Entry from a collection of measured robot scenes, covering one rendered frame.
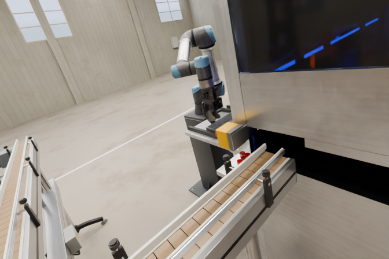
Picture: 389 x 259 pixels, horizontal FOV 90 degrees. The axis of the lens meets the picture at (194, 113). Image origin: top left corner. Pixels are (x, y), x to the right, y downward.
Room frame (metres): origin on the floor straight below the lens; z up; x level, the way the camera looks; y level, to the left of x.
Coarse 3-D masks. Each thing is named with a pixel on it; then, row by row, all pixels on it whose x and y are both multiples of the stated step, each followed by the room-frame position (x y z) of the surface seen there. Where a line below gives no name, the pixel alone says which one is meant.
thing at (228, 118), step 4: (224, 116) 1.02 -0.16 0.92; (228, 116) 1.04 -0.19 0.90; (220, 120) 1.00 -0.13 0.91; (224, 120) 1.02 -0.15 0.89; (228, 120) 1.03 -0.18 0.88; (232, 120) 1.02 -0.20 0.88; (212, 124) 0.97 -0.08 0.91; (216, 124) 0.98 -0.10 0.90; (220, 124) 1.00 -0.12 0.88; (208, 128) 0.92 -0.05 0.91; (212, 128) 0.90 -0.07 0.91; (216, 128) 0.96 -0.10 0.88
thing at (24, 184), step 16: (16, 144) 1.34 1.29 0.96; (32, 144) 1.31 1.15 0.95; (16, 160) 1.11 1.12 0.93; (32, 160) 1.04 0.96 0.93; (0, 176) 0.86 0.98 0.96; (16, 176) 0.89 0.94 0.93; (32, 176) 0.85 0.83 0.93; (0, 192) 0.70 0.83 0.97; (16, 192) 0.66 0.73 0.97; (32, 192) 0.71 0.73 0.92; (0, 208) 0.64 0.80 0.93; (16, 208) 0.56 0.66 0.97; (32, 208) 0.61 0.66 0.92; (0, 224) 0.55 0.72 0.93; (16, 224) 0.50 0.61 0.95; (32, 224) 0.52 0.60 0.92; (0, 240) 0.47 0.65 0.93; (16, 240) 0.46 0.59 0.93; (32, 240) 0.46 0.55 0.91; (0, 256) 0.41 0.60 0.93; (16, 256) 0.40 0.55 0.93; (32, 256) 0.41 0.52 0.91
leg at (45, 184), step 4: (44, 176) 1.32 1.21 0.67; (44, 180) 1.30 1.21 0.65; (44, 184) 1.30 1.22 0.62; (48, 184) 1.31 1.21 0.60; (44, 188) 1.29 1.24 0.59; (48, 188) 1.30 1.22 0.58; (52, 188) 1.32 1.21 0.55; (48, 192) 1.29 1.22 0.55; (64, 208) 1.33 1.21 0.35; (68, 216) 1.32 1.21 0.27; (68, 220) 1.30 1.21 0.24; (68, 224) 1.29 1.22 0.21; (72, 224) 1.31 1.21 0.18
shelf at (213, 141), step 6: (228, 108) 1.23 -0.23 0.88; (222, 114) 1.14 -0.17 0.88; (216, 120) 1.08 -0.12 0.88; (198, 126) 1.06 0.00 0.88; (204, 126) 1.04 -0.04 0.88; (186, 132) 1.01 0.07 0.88; (192, 132) 0.99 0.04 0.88; (198, 138) 0.93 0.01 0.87; (204, 138) 0.89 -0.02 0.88; (210, 138) 0.87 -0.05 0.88; (216, 144) 0.82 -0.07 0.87; (234, 150) 0.73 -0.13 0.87
